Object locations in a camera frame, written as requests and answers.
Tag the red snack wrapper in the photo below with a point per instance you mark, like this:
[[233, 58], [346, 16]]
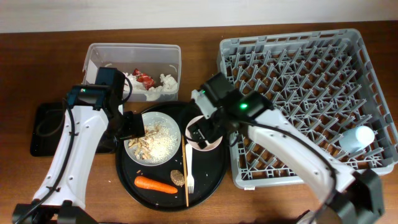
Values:
[[143, 78]]

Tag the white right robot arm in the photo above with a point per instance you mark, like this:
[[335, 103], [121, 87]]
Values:
[[346, 195]]

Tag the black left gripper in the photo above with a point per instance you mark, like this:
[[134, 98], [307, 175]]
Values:
[[134, 125]]

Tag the rectangular black tray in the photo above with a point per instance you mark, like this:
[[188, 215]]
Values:
[[48, 125]]

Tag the grey bowl with food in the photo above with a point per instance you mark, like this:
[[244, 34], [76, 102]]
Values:
[[161, 141]]

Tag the pink plastic bowl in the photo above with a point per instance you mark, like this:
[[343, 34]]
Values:
[[209, 146]]

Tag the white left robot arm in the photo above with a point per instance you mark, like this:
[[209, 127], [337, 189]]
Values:
[[90, 112]]

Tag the white plastic fork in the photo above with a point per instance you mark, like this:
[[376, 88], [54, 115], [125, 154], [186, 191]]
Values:
[[190, 178]]

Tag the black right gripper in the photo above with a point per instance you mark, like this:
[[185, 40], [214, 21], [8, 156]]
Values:
[[204, 126]]

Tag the grey plastic dishwasher rack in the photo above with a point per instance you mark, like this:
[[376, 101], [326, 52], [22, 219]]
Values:
[[323, 82]]

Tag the orange carrot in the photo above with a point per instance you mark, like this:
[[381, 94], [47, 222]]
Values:
[[149, 184]]

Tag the wooden chopstick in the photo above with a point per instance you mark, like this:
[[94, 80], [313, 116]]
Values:
[[185, 171]]

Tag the clear plastic waste bin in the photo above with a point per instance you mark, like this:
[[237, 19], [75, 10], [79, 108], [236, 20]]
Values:
[[155, 60]]

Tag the white napkin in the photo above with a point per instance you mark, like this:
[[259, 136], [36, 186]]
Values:
[[136, 85]]

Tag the crumpled white tissue in bin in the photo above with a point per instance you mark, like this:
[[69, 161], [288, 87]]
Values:
[[168, 84]]

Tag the round black tray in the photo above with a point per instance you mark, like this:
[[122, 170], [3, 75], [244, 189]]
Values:
[[208, 170]]

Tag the light blue plastic cup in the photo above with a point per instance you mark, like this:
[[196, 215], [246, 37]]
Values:
[[356, 139]]

